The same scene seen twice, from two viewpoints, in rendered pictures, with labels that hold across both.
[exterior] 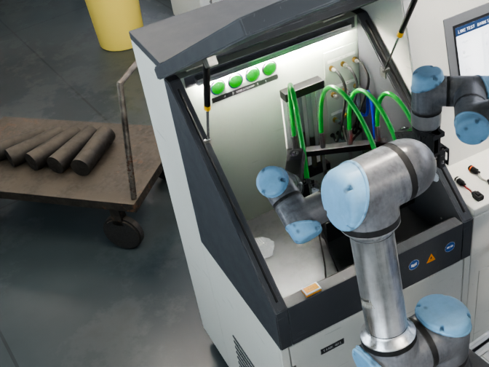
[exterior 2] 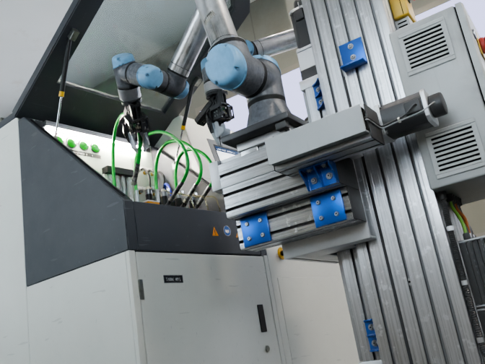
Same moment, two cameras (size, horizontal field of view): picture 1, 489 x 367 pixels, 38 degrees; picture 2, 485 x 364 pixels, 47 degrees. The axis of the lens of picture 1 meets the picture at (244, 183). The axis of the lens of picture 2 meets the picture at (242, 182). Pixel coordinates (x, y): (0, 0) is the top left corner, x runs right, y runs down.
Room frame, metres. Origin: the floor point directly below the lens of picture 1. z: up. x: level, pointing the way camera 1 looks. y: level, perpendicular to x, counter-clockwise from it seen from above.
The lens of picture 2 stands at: (-0.23, 0.53, 0.45)
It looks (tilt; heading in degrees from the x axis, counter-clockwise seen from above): 17 degrees up; 328
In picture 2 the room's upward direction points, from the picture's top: 10 degrees counter-clockwise
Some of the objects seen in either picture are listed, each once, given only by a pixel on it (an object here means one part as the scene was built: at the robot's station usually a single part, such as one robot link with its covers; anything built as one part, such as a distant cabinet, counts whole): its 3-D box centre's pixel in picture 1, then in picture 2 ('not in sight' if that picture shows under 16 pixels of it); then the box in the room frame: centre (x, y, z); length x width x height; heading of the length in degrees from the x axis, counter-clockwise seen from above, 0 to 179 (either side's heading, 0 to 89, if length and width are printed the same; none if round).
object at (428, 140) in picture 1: (427, 145); (218, 107); (1.49, -0.48, 1.35); 0.09 x 0.08 x 0.12; 21
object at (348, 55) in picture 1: (345, 90); (148, 191); (2.07, -0.39, 1.20); 0.13 x 0.03 x 0.31; 111
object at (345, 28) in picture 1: (275, 52); (99, 136); (1.99, -0.16, 1.43); 0.54 x 0.03 x 0.02; 111
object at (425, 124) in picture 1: (427, 117); (214, 89); (1.49, -0.48, 1.44); 0.08 x 0.08 x 0.05
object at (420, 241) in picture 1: (375, 278); (199, 232); (1.52, -0.34, 0.87); 0.62 x 0.04 x 0.16; 111
